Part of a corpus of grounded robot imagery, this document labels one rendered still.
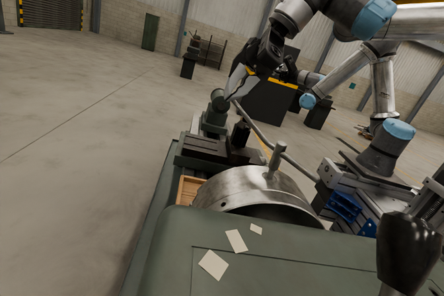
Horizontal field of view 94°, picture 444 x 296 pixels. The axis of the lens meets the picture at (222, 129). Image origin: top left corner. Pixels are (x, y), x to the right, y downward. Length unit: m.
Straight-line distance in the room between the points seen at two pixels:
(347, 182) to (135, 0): 14.63
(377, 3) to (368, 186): 0.83
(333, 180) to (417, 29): 0.66
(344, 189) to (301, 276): 0.85
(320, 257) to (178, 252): 0.19
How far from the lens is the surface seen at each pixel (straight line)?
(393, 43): 1.14
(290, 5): 0.50
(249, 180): 0.45
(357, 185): 1.14
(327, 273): 0.33
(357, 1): 0.51
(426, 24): 0.66
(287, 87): 5.34
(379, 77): 1.24
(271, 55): 0.40
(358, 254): 0.40
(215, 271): 0.26
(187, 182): 0.95
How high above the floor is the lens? 1.46
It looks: 21 degrees down
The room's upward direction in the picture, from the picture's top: 18 degrees clockwise
